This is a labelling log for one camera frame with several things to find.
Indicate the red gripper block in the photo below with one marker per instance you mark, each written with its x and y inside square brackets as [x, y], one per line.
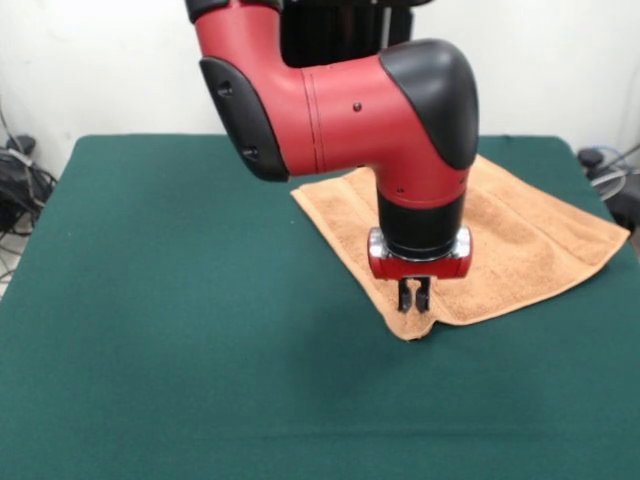
[420, 265]

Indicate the tan terry towel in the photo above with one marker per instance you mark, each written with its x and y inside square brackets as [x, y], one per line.
[525, 240]

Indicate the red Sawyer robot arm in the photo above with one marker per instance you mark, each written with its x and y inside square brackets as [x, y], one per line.
[340, 115]

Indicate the dark green table cloth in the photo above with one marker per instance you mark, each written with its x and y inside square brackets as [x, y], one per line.
[150, 325]

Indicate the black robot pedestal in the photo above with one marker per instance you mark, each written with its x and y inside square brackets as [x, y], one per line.
[345, 30]

